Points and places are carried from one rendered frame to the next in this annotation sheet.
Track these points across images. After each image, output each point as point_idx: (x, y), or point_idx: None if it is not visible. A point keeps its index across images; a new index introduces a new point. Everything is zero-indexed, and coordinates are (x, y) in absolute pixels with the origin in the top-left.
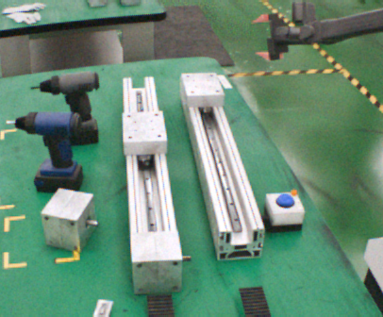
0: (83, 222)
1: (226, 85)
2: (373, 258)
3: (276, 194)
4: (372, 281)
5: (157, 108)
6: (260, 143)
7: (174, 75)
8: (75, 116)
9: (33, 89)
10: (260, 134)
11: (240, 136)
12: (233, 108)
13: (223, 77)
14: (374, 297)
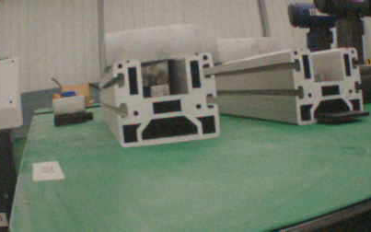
0: None
1: (45, 165)
2: (18, 113)
3: (73, 96)
4: (10, 156)
5: (238, 59)
6: (49, 135)
7: (282, 154)
8: (289, 5)
9: None
10: (40, 138)
11: (77, 134)
12: (63, 146)
13: (41, 175)
14: (12, 164)
